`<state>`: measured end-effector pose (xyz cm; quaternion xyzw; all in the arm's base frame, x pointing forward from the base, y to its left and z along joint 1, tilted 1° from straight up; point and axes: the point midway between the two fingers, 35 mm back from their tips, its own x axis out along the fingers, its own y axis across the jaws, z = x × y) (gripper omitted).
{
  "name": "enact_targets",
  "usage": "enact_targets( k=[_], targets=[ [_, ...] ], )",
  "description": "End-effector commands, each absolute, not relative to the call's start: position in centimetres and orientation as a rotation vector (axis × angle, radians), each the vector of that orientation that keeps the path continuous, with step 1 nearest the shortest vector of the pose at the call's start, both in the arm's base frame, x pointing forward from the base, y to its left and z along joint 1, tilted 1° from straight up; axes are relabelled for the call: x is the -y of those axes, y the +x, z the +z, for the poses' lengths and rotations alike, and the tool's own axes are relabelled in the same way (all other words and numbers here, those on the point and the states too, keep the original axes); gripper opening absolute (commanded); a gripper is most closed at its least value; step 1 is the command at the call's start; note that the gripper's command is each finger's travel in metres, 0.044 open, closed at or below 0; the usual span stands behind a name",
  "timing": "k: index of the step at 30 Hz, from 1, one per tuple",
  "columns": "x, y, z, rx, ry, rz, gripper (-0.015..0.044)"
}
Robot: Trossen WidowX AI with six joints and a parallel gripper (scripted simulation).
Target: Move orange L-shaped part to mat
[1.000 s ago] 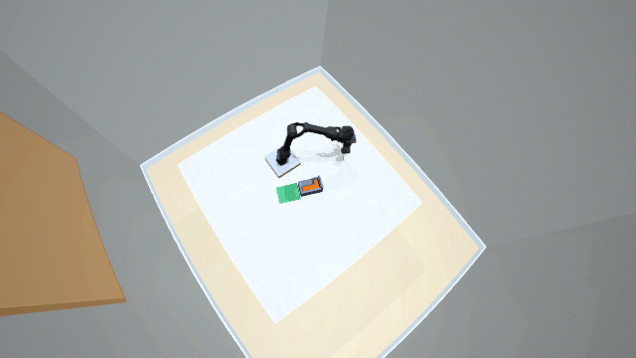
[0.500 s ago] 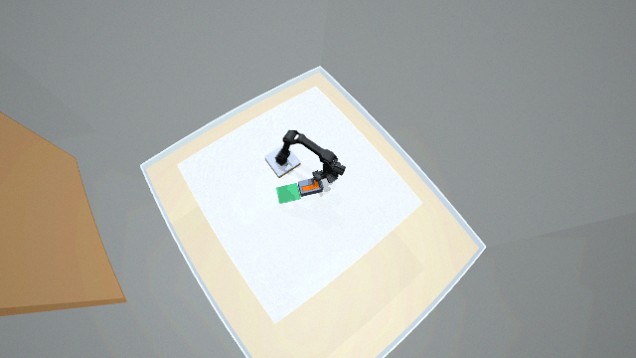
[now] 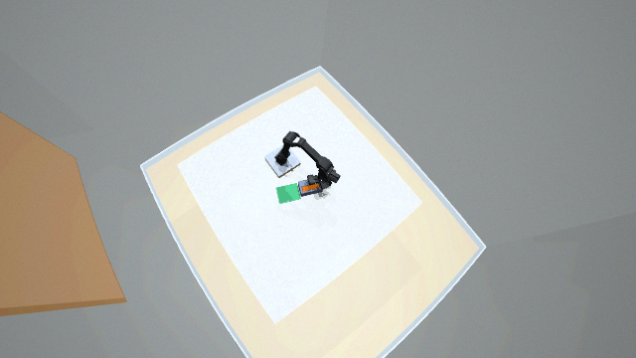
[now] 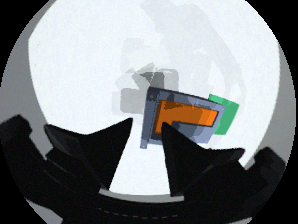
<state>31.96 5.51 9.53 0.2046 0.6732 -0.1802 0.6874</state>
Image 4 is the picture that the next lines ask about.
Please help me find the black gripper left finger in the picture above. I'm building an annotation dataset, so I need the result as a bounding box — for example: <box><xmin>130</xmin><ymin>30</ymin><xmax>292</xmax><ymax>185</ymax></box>
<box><xmin>44</xmin><ymin>117</ymin><xmax>133</xmax><ymax>190</ymax></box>

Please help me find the orange l-shaped block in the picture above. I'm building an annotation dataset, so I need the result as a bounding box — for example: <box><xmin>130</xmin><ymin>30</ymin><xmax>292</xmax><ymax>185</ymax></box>
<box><xmin>154</xmin><ymin>100</ymin><xmax>217</xmax><ymax>133</ymax></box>

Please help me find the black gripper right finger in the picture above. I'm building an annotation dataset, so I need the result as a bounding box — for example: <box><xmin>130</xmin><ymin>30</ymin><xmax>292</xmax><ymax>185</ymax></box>
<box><xmin>161</xmin><ymin>121</ymin><xmax>246</xmax><ymax>197</ymax></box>

